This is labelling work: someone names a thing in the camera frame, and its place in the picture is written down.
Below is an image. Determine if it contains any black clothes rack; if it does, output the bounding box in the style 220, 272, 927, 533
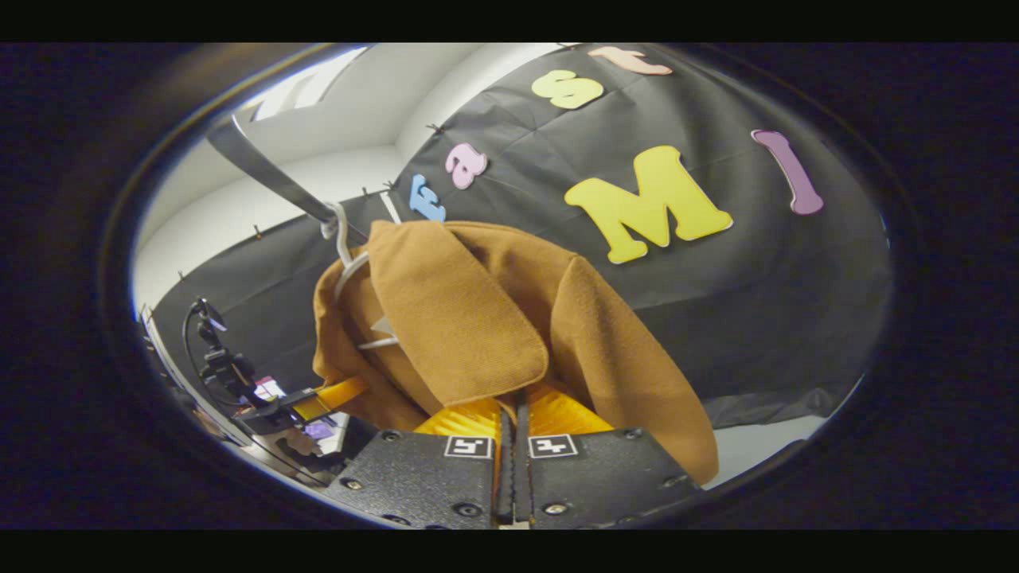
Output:
207, 115, 371, 240

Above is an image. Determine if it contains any black backdrop cloth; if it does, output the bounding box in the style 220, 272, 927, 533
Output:
151, 44, 892, 431

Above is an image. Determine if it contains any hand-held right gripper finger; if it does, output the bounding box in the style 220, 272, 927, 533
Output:
318, 396, 515, 528
514, 386, 705, 528

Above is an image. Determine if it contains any brown jacket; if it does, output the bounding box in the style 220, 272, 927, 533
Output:
312, 219, 720, 486

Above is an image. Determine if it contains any white plastic clothes hanger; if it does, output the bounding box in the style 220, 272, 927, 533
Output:
321, 201, 403, 351

